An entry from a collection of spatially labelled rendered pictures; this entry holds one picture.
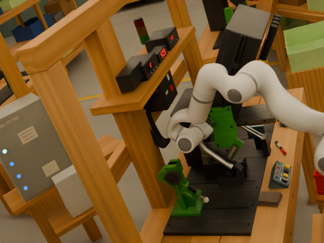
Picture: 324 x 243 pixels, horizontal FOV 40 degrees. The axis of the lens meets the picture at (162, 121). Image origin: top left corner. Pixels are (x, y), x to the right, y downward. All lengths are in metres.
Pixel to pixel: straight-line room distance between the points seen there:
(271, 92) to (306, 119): 0.15
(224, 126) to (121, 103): 0.58
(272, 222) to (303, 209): 1.42
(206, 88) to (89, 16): 0.56
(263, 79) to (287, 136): 0.91
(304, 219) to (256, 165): 1.06
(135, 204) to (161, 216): 1.72
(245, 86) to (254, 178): 0.80
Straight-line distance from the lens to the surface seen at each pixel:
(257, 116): 2.31
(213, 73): 1.67
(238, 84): 1.57
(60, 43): 1.67
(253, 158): 2.41
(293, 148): 2.42
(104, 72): 1.96
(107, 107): 1.93
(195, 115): 1.82
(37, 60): 1.58
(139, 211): 3.87
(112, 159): 2.06
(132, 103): 1.86
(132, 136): 2.08
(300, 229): 3.27
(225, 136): 2.22
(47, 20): 8.10
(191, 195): 2.13
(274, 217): 2.03
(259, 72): 1.65
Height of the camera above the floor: 2.25
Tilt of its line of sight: 26 degrees down
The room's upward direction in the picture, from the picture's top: 20 degrees counter-clockwise
